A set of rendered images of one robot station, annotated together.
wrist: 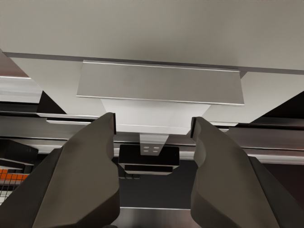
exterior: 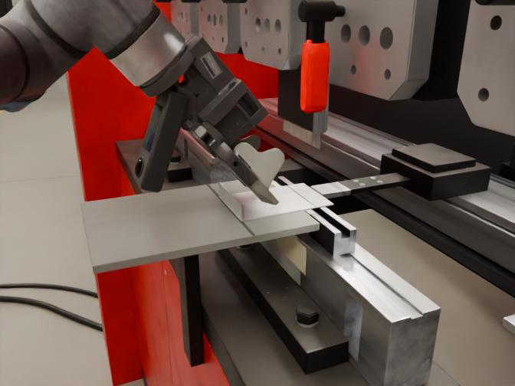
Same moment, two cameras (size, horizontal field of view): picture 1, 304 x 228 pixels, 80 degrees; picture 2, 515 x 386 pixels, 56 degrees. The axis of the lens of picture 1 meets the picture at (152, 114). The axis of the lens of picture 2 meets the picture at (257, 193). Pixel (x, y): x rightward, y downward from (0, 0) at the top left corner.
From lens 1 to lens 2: 0.57 m
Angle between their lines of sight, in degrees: 60
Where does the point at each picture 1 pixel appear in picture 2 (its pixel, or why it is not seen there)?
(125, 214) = (309, 140)
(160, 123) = (291, 194)
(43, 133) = not seen: outside the picture
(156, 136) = (319, 188)
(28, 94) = (362, 264)
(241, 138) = (349, 165)
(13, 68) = (332, 275)
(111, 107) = (283, 210)
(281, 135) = (323, 157)
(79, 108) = (300, 220)
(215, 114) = not seen: hidden behind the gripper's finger
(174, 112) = not seen: hidden behind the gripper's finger
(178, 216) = (293, 131)
